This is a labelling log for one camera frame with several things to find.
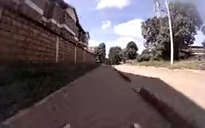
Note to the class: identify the group of trees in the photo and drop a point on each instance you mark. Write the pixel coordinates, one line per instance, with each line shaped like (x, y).
(116, 55)

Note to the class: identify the red brick path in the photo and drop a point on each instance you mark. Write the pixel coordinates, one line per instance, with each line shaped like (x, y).
(100, 100)

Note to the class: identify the kerb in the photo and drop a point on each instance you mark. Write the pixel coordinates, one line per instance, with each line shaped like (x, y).
(153, 100)

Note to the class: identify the robot's own part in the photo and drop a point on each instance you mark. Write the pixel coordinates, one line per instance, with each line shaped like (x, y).
(66, 125)
(137, 125)

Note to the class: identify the pale pole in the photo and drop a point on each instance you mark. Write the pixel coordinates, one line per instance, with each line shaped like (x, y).
(170, 36)

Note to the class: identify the grass verge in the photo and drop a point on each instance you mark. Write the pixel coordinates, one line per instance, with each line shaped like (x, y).
(183, 64)

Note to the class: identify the large tree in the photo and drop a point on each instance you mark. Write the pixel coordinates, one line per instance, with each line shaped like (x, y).
(183, 30)

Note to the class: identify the dirt road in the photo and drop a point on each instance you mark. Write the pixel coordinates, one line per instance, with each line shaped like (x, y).
(190, 83)

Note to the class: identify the brown brick wall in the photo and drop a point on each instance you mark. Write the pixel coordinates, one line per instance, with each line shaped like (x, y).
(26, 43)

